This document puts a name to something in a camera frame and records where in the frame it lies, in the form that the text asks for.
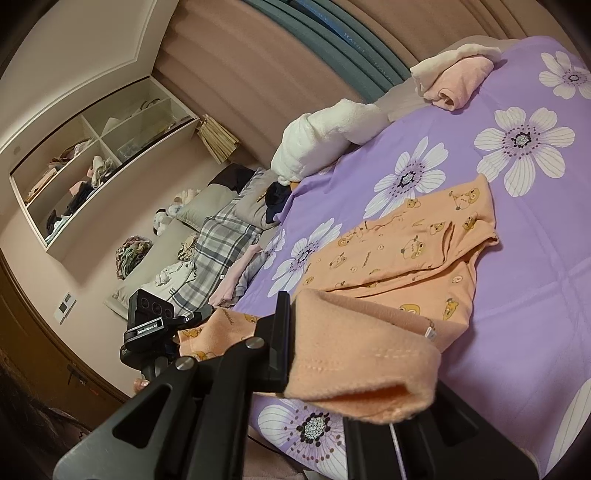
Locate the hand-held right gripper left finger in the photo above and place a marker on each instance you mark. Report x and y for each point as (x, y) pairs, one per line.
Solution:
(217, 392)

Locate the white plush toy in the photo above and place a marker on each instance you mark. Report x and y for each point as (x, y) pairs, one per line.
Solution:
(184, 201)

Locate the dark folded clothes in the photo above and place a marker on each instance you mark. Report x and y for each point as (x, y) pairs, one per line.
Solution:
(76, 198)

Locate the grey plaid blanket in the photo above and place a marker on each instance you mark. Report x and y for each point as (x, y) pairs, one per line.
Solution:
(217, 240)

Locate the beige pillow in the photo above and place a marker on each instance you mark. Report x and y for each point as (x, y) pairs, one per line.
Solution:
(207, 203)

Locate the multicolour cloth bundle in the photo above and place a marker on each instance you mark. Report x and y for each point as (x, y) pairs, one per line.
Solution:
(131, 256)

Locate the navy clothing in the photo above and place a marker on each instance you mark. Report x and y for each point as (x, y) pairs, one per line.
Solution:
(277, 203)

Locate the pink curtain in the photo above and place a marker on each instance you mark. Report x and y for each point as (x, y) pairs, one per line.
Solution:
(240, 69)

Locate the light pink clothing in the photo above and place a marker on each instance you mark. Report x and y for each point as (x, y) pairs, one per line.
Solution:
(235, 281)

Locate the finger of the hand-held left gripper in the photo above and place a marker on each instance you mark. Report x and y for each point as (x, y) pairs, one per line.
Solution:
(198, 317)

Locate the beige tassel fringe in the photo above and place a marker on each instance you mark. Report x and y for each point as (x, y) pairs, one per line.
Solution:
(219, 138)

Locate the white fluffy rolled blanket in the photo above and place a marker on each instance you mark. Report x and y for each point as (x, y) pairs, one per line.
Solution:
(323, 134)

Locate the long beige cushion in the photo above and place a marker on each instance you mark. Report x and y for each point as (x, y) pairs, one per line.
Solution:
(147, 281)

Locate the person's dark hair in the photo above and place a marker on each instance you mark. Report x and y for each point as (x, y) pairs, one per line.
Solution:
(27, 415)

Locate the person's left hand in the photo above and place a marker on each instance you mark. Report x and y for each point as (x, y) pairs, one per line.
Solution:
(140, 384)

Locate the white wall switch panel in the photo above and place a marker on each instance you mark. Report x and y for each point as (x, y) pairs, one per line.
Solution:
(64, 307)

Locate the white wall shelf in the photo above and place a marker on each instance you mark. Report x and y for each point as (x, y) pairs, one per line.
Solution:
(99, 138)

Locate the orange printed long-sleeve shirt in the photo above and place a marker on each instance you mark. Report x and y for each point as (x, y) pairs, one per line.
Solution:
(392, 258)

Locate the panda plush toy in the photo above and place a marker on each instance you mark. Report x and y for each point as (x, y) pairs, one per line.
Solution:
(161, 221)

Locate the purple floral bed sheet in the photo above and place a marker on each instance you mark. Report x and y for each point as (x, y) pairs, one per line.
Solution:
(531, 277)

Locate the white printed cloth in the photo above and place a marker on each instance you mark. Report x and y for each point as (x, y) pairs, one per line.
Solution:
(173, 277)

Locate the dark brown cloth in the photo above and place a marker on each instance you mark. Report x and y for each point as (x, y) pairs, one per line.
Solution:
(235, 177)

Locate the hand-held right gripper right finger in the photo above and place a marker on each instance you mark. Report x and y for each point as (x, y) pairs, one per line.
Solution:
(443, 443)

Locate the cream folded garment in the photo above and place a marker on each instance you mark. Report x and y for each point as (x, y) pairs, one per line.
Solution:
(438, 62)

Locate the teal curtain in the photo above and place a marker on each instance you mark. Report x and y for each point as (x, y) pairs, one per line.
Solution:
(332, 41)

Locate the grey pillow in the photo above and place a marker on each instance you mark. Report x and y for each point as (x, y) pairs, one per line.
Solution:
(251, 203)

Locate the light rolled clothes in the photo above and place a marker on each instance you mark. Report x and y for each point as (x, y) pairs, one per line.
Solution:
(99, 170)

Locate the pink folded garment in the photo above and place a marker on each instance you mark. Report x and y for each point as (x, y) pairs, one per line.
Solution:
(461, 78)

